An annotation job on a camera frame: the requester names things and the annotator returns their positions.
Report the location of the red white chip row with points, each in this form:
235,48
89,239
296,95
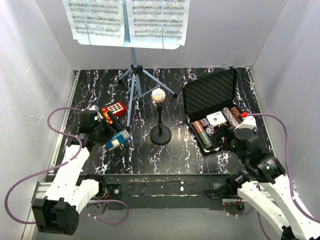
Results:
198,127

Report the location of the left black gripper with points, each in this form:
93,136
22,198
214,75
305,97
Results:
117,127

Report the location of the blue music stand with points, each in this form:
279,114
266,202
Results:
137,70

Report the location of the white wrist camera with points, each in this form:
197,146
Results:
96,108
247,122

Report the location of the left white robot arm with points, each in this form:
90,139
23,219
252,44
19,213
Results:
58,211

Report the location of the black poker chip case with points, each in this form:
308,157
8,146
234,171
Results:
208,94

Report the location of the sheet music page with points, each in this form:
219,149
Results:
161,22
96,22

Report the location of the black microphone stand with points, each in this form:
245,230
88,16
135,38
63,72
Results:
160,135

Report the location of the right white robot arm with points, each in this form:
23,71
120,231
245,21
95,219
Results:
266,185

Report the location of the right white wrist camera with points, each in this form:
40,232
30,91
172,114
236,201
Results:
247,122

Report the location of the blue grey brick toy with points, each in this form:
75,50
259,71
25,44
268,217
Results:
117,140

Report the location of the left aluminium rail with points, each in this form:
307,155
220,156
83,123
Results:
65,116

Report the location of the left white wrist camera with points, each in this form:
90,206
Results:
96,108

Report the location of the blue white chip row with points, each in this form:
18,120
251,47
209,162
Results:
230,117

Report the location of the green chip row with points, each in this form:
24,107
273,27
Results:
205,140

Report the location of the brown chip row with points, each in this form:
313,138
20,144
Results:
235,112

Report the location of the white card deck box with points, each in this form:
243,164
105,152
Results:
216,118

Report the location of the right sheet music page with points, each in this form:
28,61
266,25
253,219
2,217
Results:
161,22

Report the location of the left sheet music page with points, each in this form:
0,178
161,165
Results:
96,22

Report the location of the pink toy microphone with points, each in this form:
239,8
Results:
158,95

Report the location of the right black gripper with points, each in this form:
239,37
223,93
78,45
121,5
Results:
223,130

